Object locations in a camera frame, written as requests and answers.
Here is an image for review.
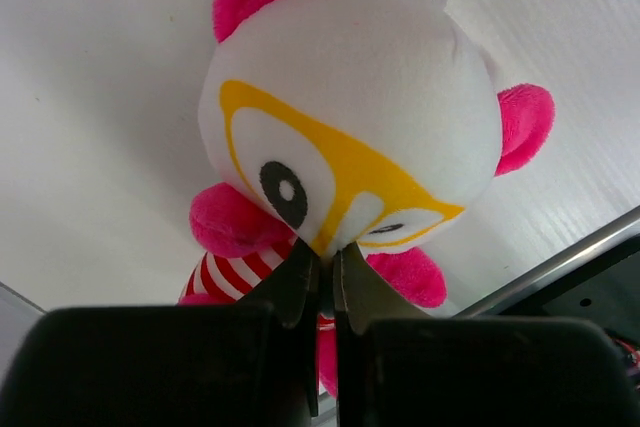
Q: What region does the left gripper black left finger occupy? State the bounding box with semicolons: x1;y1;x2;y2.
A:
1;242;320;426

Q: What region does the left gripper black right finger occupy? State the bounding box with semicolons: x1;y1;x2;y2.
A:
333;245;639;426

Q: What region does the white plush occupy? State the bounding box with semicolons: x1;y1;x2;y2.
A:
177;0;556;398

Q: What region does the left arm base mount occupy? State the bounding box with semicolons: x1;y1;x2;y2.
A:
499;231;640;378

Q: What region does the aluminium frame rail front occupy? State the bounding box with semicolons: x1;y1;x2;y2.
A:
456;207;639;317

